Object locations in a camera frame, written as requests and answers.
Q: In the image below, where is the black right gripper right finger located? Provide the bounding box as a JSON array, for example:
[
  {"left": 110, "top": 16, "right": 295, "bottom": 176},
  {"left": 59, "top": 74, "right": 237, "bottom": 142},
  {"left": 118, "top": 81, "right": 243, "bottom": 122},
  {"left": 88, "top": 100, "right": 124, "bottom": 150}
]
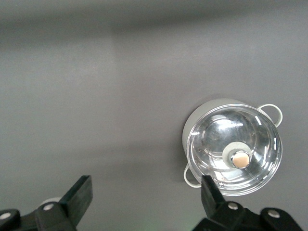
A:
[{"left": 192, "top": 175, "right": 303, "bottom": 231}]

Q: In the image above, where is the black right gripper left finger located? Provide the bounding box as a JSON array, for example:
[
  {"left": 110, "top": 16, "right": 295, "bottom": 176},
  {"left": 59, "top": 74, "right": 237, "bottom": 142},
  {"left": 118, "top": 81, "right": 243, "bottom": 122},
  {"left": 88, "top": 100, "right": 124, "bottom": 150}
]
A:
[{"left": 0, "top": 175, "right": 93, "bottom": 231}]

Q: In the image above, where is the grey-green two-handled pot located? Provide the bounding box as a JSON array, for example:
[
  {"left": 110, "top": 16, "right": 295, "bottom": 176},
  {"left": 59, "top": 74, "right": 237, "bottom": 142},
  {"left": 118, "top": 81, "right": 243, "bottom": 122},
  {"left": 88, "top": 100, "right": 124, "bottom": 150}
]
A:
[{"left": 182, "top": 98, "right": 283, "bottom": 188}]

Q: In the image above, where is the dark grey table cover sheet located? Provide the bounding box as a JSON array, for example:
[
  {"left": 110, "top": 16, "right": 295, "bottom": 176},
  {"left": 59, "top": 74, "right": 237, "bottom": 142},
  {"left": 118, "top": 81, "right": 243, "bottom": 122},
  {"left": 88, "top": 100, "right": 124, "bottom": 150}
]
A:
[{"left": 0, "top": 0, "right": 308, "bottom": 231}]

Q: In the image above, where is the glass lid with metal knob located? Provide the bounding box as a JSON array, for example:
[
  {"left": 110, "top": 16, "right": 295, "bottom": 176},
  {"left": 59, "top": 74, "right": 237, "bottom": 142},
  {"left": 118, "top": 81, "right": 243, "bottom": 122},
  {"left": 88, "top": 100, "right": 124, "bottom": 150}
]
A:
[{"left": 187, "top": 103, "right": 282, "bottom": 197}]

